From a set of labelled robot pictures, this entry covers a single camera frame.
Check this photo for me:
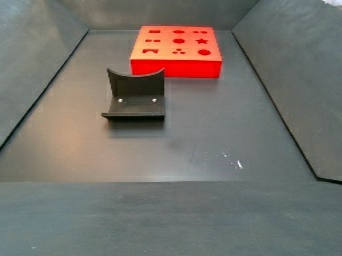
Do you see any black curved holder bracket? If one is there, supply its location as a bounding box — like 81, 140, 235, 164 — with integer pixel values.
101, 69, 166, 120

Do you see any red shape sorter block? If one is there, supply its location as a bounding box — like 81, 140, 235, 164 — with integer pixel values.
129, 26, 223, 78

